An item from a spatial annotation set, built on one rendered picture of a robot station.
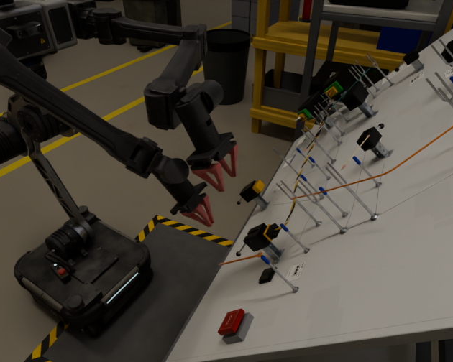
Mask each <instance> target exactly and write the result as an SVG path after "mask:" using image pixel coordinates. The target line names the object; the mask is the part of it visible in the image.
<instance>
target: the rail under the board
mask: <svg viewBox="0 0 453 362"><path fill-rule="evenodd" d="M293 144H294V141H293V143H292V144H291V146H290V148H291V147H292V146H293ZM290 148H289V149H288V151H287V152H286V154H285V156H284V158H285V157H286V156H287V154H288V153H289V151H290ZM282 163H283V159H282V161H281V163H280V164H279V166H278V168H277V169H276V171H275V173H274V175H273V176H272V178H271V179H270V181H269V183H268V184H267V186H266V188H265V190H264V191H263V193H262V194H261V196H263V195H264V194H265V191H266V189H267V188H268V186H269V185H270V183H271V181H272V180H273V178H274V176H275V174H276V173H277V171H278V169H279V168H280V166H281V164H282ZM257 205H258V204H257V203H256V205H255V206H254V208H253V209H252V212H251V213H250V215H249V217H248V218H247V220H246V221H245V223H244V225H243V226H242V228H241V230H240V232H239V233H238V235H237V237H236V238H235V240H234V242H233V244H232V245H231V247H230V248H229V250H228V251H227V253H226V255H225V257H224V259H223V260H222V263H224V261H225V260H226V258H227V257H228V255H229V252H230V251H231V250H232V248H233V246H234V244H235V243H236V241H237V239H238V238H239V236H240V234H241V232H242V231H243V229H244V227H245V226H246V224H247V222H248V220H249V219H250V217H251V215H252V214H253V212H254V210H255V208H256V207H257ZM220 268H221V266H220V265H219V267H218V269H217V270H216V272H215V274H214V275H213V277H212V278H211V281H210V282H209V284H208V286H207V287H206V289H205V290H204V292H203V294H202V295H201V297H200V299H199V301H198V302H197V304H196V306H195V307H194V309H193V311H192V313H191V314H190V316H189V317H188V319H187V320H186V323H185V324H184V326H183V327H182V329H181V331H180V332H179V334H178V336H177V338H176V339H175V341H174V343H173V344H172V346H171V347H170V350H169V351H168V353H167V355H166V356H165V358H164V359H163V362H166V360H167V359H168V356H169V355H170V353H171V352H172V350H173V348H174V347H175V344H176V343H177V342H178V339H179V338H180V336H181V335H182V333H183V331H184V330H185V328H186V326H187V324H188V323H189V321H190V319H191V318H192V316H193V314H194V312H195V311H196V309H197V307H198V306H199V304H200V302H201V300H202V299H203V297H204V295H205V294H206V292H207V290H208V289H209V287H210V285H211V283H212V282H213V280H214V278H215V277H216V275H217V273H218V272H219V270H220Z"/></svg>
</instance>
